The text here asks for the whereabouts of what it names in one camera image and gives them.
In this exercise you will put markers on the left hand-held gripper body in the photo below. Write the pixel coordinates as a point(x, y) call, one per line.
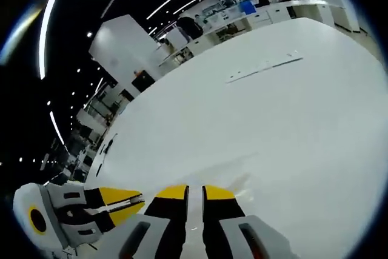
point(36, 216)

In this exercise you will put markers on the white square pillar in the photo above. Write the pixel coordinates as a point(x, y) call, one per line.
point(121, 46)

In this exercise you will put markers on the smooth clear food packaging bag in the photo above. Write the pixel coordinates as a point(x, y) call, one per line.
point(195, 207)

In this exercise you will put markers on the white flat strip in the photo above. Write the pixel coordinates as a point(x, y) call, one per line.
point(263, 66)

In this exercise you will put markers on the blue storage box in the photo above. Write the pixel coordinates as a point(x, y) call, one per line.
point(247, 8)

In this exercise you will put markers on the long white counter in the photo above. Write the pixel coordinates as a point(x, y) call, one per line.
point(303, 10)

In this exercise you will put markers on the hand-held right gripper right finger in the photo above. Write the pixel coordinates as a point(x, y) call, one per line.
point(236, 234)

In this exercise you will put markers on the black hanging jacket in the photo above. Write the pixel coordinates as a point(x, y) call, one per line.
point(189, 28)

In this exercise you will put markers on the black cabinet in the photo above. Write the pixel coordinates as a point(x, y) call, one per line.
point(142, 81)

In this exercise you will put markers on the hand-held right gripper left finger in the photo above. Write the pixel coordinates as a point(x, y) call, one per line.
point(160, 228)

